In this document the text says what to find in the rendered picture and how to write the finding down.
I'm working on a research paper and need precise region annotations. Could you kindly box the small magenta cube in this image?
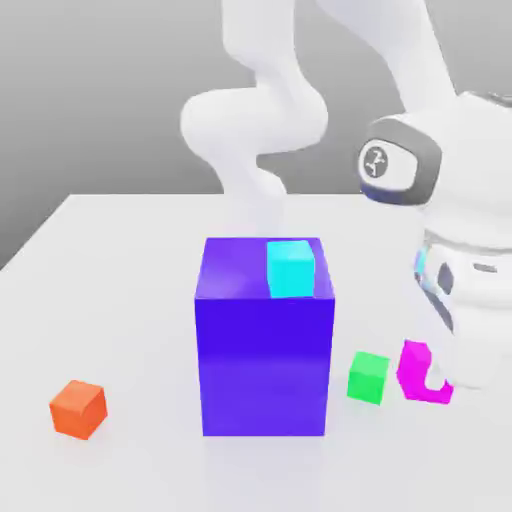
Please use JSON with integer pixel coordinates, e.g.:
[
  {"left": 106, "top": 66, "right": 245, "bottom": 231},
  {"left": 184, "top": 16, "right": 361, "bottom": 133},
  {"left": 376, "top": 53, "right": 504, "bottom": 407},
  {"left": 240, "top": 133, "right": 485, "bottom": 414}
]
[{"left": 395, "top": 338, "right": 456, "bottom": 406}]

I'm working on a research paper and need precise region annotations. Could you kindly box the small green cube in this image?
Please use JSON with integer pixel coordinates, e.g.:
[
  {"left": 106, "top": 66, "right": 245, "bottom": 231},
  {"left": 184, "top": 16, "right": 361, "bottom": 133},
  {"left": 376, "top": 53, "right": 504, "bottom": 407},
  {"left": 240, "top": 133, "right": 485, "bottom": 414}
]
[{"left": 346, "top": 350, "right": 391, "bottom": 407}]

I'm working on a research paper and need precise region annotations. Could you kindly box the large purple box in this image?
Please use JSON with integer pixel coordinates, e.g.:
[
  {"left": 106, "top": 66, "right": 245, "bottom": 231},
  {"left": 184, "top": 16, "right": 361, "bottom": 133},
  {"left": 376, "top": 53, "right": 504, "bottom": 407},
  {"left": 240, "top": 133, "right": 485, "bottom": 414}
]
[{"left": 194, "top": 236, "right": 336, "bottom": 438}]

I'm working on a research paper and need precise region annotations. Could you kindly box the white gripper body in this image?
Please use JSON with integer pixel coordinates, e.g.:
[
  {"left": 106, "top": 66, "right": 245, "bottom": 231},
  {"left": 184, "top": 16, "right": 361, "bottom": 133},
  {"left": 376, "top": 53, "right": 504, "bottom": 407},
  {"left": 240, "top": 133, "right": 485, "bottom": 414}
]
[{"left": 426, "top": 307, "right": 512, "bottom": 392}]

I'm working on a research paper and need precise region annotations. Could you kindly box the small orange cube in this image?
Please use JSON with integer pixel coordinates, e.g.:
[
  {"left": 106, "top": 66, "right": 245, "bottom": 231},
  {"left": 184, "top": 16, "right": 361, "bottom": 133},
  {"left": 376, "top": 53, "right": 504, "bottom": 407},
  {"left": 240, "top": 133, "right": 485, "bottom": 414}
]
[{"left": 48, "top": 379, "right": 109, "bottom": 442}]

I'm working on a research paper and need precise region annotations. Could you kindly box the small cyan cube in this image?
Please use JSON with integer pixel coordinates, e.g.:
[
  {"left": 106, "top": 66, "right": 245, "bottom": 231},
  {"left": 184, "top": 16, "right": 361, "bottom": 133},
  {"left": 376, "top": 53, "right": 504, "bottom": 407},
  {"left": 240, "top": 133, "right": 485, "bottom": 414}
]
[{"left": 266, "top": 239, "right": 316, "bottom": 300}]

